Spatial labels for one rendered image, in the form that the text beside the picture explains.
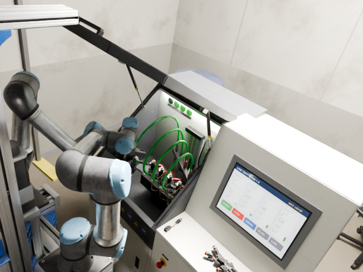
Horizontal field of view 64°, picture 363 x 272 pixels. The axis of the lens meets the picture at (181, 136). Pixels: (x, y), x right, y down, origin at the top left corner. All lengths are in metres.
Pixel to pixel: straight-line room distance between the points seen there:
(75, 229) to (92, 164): 0.42
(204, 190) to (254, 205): 0.30
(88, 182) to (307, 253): 1.00
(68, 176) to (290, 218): 0.97
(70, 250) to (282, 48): 3.10
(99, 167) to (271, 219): 0.88
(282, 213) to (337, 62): 2.39
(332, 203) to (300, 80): 2.47
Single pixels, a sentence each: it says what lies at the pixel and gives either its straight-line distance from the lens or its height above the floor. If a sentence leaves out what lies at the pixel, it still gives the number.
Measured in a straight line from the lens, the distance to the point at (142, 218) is 1.73.
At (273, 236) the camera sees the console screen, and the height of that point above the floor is 1.21.
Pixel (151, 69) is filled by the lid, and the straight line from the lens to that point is 1.03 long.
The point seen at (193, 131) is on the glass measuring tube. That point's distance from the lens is 1.88.
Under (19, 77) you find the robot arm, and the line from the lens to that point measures 1.47.
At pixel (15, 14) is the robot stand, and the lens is 1.01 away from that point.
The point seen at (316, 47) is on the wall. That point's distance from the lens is 3.59.
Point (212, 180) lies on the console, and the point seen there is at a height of 1.25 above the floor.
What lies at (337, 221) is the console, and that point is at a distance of 1.39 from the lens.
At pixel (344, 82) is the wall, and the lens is 3.59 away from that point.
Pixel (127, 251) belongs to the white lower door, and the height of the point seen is 0.55.
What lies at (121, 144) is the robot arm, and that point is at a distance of 1.27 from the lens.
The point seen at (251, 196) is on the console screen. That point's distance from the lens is 1.49.
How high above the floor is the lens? 2.26
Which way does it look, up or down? 32 degrees down
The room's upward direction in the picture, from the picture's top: 11 degrees clockwise
